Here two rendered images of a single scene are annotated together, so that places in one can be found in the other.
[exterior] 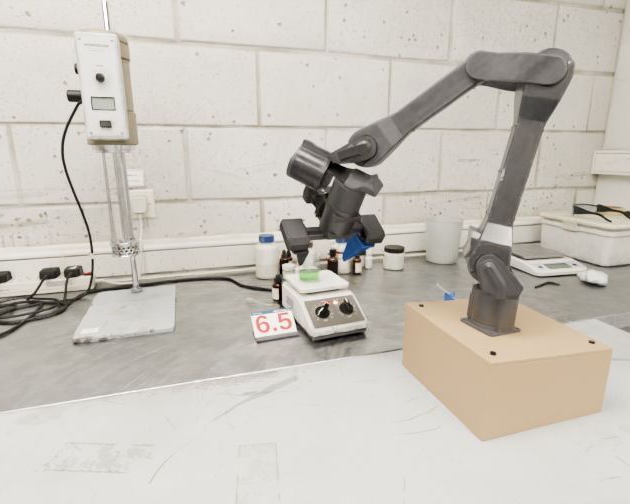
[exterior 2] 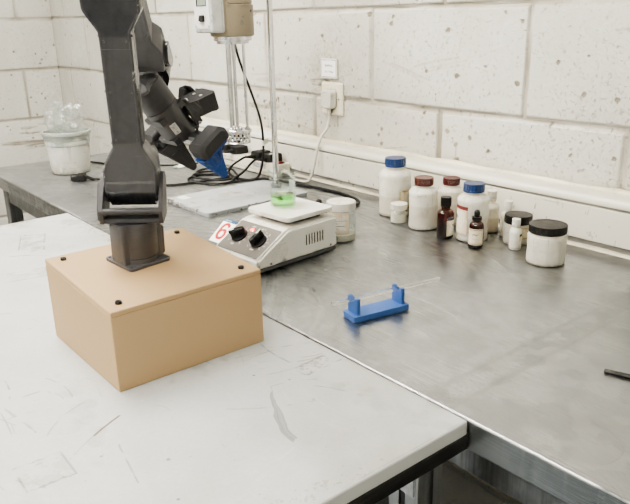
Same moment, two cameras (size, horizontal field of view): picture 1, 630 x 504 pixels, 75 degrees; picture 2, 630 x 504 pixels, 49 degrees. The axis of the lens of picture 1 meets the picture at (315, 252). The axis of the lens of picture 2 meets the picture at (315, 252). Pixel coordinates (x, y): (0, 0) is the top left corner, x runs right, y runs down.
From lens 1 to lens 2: 1.32 m
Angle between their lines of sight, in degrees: 66
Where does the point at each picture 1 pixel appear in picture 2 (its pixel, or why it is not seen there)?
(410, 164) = not seen: outside the picture
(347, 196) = not seen: hidden behind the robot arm
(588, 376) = (99, 332)
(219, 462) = (27, 266)
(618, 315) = (531, 455)
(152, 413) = (78, 241)
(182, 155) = (368, 44)
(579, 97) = not seen: outside the picture
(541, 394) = (75, 321)
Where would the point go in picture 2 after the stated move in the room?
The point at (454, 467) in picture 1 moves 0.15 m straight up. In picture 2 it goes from (22, 327) to (6, 231)
